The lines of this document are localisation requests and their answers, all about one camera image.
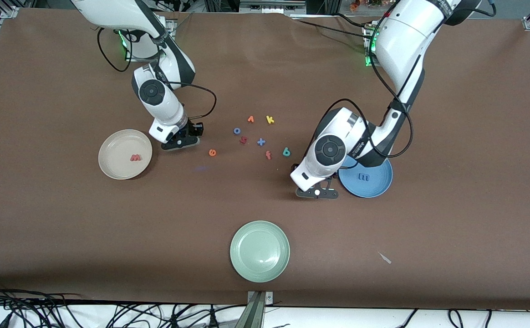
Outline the blue plate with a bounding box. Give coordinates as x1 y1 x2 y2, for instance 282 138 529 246
338 155 393 198

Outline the beige brown plate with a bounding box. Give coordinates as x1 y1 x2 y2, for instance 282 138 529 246
98 129 153 180

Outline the brown table cover sheet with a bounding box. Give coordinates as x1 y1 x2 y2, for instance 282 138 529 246
0 7 530 311

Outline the green plate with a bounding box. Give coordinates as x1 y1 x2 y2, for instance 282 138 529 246
229 220 290 283

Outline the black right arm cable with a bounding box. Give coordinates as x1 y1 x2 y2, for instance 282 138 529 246
97 27 217 121

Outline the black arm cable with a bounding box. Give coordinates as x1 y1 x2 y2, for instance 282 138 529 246
326 0 496 159
97 27 217 121

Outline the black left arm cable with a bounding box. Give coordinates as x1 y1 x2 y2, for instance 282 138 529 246
326 0 496 159

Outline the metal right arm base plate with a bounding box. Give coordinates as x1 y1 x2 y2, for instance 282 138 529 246
125 18 177 62

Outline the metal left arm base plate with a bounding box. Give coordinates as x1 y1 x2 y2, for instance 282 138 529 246
364 23 382 68

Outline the silver aluminium frame profile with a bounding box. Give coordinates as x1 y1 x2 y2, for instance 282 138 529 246
239 0 307 15

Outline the grey metal camera mount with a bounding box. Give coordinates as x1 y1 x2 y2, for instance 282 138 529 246
245 291 275 328

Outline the thin black table cable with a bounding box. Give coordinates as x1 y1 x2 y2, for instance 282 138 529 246
291 17 375 40

